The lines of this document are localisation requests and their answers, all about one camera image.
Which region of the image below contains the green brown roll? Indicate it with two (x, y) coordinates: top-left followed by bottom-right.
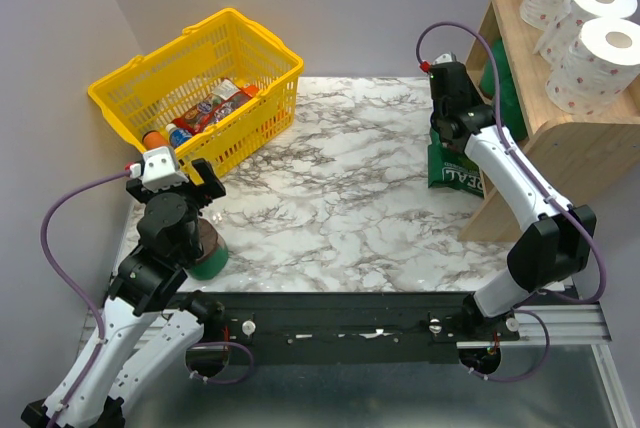
(478, 38), (513, 99)
(499, 76), (528, 142)

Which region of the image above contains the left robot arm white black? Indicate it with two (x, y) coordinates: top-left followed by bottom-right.
(21, 148), (226, 427)

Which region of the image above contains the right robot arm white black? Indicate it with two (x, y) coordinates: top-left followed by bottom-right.
(427, 57), (596, 340)

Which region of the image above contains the wooden two-tier shelf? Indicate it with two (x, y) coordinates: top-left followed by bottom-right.
(442, 0), (640, 243)

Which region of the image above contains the orange bottle in basket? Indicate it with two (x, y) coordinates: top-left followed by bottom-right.
(142, 130), (170, 150)

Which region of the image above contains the green snack bag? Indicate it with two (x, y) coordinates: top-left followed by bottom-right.
(427, 129), (484, 198)

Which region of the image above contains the blue label bottle white cap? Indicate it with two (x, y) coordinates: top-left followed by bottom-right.
(166, 123), (193, 148)

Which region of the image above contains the yellow plastic shopping basket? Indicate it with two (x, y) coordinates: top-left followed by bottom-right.
(88, 8), (304, 181)

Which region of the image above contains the red snack bag in basket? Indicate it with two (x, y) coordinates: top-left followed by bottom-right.
(173, 78), (259, 135)

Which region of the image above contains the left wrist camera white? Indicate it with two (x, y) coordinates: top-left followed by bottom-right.
(128, 146), (189, 192)

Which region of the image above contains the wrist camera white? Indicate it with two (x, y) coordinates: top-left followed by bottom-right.
(128, 146), (189, 192)
(419, 52), (457, 73)

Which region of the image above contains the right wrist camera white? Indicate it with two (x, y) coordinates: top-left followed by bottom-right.
(419, 52), (457, 73)

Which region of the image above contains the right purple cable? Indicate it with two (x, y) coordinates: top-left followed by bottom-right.
(414, 21), (609, 382)

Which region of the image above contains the purple cable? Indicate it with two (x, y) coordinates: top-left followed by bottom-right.
(414, 21), (609, 382)
(40, 170), (132, 428)

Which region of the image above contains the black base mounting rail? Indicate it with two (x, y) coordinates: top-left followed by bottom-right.
(202, 292), (524, 365)

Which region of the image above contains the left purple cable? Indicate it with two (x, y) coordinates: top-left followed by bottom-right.
(40, 170), (132, 428)

